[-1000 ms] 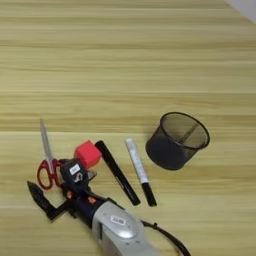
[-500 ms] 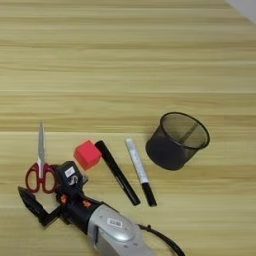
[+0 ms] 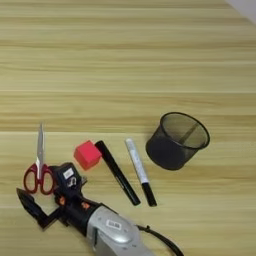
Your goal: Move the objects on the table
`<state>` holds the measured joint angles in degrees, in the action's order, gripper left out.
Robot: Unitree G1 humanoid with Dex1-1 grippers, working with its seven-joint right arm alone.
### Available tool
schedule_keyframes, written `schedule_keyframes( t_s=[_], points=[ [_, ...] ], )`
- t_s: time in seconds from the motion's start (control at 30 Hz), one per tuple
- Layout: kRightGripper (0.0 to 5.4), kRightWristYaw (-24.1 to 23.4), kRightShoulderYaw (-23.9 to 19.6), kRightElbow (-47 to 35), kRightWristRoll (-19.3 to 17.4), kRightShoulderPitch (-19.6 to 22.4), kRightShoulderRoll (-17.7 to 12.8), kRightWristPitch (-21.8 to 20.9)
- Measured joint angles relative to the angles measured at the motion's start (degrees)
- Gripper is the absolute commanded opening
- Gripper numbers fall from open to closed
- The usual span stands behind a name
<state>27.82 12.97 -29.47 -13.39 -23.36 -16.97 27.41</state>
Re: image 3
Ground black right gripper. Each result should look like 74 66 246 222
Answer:
15 164 102 237

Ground red-handled scissors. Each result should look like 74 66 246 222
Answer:
22 122 56 196

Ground red foam cube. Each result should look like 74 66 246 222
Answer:
73 139 103 172

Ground black marker pen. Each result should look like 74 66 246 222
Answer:
94 140 142 207

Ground black mesh pen cup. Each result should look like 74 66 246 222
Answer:
145 111 211 172

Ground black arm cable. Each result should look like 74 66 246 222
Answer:
135 224 186 256

